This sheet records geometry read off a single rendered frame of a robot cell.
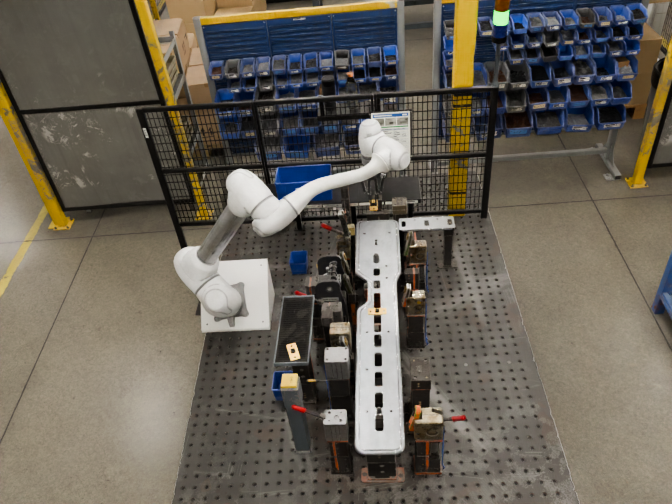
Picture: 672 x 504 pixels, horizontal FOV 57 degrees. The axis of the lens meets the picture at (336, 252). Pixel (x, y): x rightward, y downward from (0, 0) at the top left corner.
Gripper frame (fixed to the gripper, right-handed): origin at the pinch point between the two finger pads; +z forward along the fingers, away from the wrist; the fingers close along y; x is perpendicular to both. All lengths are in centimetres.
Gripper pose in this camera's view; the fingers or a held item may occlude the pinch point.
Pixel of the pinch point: (373, 198)
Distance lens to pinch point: 300.2
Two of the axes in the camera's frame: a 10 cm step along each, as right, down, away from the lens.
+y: 10.0, -0.4, -0.8
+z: 0.8, 7.5, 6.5
